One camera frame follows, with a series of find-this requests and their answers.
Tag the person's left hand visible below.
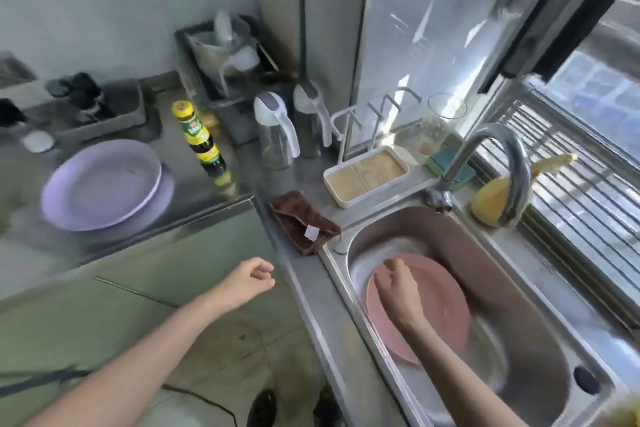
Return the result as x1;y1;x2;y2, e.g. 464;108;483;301
212;257;277;312

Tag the person's right hand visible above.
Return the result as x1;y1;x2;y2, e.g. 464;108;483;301
373;257;426;334

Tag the pink plate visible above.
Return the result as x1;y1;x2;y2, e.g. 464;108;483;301
365;254;472;366

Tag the brown cleaning cloth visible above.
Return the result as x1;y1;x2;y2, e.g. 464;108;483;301
269;189;343;256

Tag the green label sauce bottle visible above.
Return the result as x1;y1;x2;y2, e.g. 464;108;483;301
171;100;230;178

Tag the purple plate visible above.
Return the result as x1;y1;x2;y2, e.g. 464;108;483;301
41;139;175;232

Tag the person's right forearm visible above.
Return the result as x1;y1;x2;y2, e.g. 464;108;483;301
399;319;531;427

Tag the person's left forearm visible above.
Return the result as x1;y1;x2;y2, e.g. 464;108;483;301
22;291;226;427

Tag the stainless steel countertop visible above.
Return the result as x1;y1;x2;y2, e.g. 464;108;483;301
0;71;640;427

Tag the steel sink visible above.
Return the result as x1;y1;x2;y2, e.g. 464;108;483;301
319;201;629;427

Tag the white cup drying rack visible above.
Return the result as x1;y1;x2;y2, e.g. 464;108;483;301
323;86;423;209

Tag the pale yellow spray bottle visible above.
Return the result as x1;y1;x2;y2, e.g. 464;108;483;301
471;153;579;226

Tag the green sponge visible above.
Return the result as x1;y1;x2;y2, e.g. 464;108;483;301
425;147;477;183

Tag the white jug grey lid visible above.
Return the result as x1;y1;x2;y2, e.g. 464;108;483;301
253;91;301;171
292;79;333;158
218;43;262;97

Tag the grey dish rack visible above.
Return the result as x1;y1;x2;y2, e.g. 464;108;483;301
175;13;301;145

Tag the chrome faucet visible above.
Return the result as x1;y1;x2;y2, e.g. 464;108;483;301
425;123;532;228

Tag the clear glass cup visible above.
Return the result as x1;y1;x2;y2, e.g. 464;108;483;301
417;93;467;156

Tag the grey plastic basket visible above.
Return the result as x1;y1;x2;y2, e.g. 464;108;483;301
52;77;147;142

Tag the steel window grille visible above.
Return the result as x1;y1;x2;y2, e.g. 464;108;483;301
469;86;640;322

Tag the green rim bowl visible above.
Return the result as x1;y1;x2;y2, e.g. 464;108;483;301
192;11;251;73

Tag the black cap spice jar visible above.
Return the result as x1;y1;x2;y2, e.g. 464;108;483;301
59;72;103;110

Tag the black white pepper grinder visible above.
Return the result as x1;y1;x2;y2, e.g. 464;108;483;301
0;97;55;154

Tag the black floor cable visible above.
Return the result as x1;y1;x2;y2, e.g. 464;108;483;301
162;384;239;427

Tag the dark wall cable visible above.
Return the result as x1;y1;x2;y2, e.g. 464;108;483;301
269;0;307;80

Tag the dark window frame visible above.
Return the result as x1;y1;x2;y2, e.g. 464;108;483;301
477;0;640;95

